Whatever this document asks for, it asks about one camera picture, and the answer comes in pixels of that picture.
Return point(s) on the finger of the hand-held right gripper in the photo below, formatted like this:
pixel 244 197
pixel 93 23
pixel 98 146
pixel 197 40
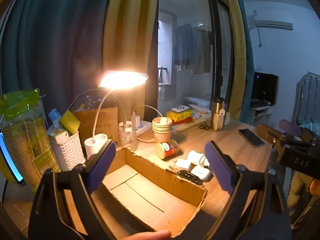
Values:
pixel 268 136
pixel 290 127

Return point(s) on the black smartphone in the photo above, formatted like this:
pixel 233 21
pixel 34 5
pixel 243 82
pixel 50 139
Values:
pixel 251 137

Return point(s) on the hanging olive garment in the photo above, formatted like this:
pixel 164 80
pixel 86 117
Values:
pixel 207 50

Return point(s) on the yellow tissue box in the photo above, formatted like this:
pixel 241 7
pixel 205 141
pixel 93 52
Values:
pixel 178 115

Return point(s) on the yellow sponge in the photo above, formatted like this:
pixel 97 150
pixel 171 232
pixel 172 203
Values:
pixel 70 122

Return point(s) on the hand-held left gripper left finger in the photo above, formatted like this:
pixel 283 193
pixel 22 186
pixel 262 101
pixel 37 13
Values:
pixel 100 165

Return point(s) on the clear plastic bag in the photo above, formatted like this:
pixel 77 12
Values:
pixel 128 140

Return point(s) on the yellow curtain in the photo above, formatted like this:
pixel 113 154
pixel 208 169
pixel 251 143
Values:
pixel 130 30
pixel 236 55

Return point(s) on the red label can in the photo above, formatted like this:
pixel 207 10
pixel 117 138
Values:
pixel 168 150

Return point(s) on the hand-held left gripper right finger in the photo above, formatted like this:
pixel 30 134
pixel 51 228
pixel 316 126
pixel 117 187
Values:
pixel 220 165

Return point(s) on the white flat boxes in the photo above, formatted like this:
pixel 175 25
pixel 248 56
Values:
pixel 201 111

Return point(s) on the hanging blue shirt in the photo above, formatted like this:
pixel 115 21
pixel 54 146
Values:
pixel 182 45

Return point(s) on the hanging grey garment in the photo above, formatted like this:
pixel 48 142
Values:
pixel 197 52

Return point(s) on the black sliding door frame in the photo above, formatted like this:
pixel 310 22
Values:
pixel 215 42

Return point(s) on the person's left hand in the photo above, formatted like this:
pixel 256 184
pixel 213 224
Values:
pixel 150 235

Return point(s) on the white woven plastic basket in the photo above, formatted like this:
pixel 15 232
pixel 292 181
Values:
pixel 67 152

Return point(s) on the white packets in basket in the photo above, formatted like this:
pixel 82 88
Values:
pixel 56 131

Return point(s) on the black scissors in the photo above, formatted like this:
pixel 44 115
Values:
pixel 205 127

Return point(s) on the white television stand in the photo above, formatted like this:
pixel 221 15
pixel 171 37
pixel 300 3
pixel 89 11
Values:
pixel 260 112

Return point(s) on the white desk lamp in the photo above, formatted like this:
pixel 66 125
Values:
pixel 120 80

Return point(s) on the white power strip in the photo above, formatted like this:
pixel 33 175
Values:
pixel 145 127

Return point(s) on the small white square adapter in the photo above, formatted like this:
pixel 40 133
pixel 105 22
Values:
pixel 182 164

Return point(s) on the person's right hand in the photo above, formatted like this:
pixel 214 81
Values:
pixel 315 188

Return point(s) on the white air conditioner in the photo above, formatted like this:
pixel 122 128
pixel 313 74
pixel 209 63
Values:
pixel 272 23

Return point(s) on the white earbuds case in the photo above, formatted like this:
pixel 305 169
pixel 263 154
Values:
pixel 202 173

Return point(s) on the white charger plug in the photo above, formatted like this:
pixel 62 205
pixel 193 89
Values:
pixel 195 156

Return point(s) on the white plugged-in charger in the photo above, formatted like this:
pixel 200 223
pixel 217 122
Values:
pixel 136 121

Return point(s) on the white round-cornered gadget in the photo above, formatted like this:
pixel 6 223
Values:
pixel 180 108

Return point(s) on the blue printed blanket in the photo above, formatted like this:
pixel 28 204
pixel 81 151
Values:
pixel 310 125

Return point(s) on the brown lamp packaging box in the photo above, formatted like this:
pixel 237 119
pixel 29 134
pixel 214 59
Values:
pixel 107 122

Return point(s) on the black television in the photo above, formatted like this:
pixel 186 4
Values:
pixel 265 87

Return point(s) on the monitor with blue light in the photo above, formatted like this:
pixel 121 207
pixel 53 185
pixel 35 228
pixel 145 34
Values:
pixel 8 160

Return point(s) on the grey folding rack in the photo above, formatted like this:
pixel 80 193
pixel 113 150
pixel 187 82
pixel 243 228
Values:
pixel 305 97

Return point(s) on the bag of paper cups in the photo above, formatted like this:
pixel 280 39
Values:
pixel 22 140

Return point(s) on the steel thermos bottle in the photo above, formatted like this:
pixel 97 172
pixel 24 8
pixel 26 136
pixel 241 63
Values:
pixel 217 117

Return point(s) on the stack of paper cups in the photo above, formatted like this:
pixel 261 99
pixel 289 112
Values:
pixel 162 132

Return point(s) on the cardboard box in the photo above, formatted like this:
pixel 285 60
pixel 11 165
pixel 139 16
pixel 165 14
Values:
pixel 150 195

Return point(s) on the dark blue curtain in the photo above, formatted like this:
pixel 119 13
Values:
pixel 50 42

